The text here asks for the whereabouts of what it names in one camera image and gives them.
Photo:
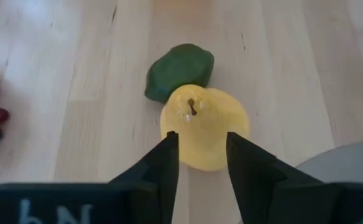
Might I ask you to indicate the yellow pear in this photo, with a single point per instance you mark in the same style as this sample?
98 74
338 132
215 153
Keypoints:
206 137

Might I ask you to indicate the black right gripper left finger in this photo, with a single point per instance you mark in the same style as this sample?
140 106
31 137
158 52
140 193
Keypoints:
156 186

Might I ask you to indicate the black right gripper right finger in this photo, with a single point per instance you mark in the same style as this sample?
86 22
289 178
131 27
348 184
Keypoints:
262 193

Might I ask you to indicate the grey round mat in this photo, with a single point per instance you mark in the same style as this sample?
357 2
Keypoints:
349 161

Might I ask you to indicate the dark green avocado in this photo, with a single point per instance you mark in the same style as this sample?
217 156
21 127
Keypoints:
178 71

